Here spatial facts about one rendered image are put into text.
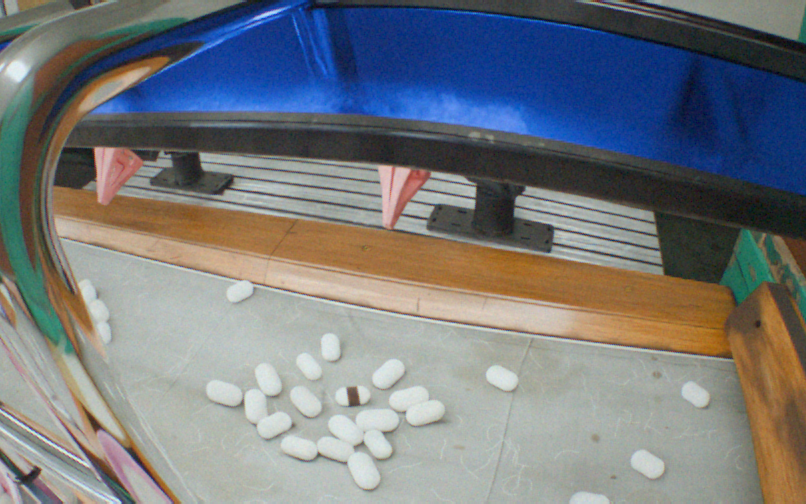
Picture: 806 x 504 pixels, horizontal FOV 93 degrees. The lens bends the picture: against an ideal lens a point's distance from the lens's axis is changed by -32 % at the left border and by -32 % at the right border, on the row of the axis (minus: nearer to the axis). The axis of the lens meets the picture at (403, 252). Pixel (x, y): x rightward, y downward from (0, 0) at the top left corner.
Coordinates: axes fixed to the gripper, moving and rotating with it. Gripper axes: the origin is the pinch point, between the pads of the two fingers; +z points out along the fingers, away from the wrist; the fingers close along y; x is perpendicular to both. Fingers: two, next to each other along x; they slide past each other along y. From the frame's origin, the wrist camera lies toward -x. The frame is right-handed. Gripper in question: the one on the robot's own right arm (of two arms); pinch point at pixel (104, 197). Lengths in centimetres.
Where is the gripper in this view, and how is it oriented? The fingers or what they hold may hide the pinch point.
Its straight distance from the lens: 68.5
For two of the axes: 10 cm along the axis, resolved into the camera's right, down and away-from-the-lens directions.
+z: -2.0, 9.6, -2.1
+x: 1.7, 2.5, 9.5
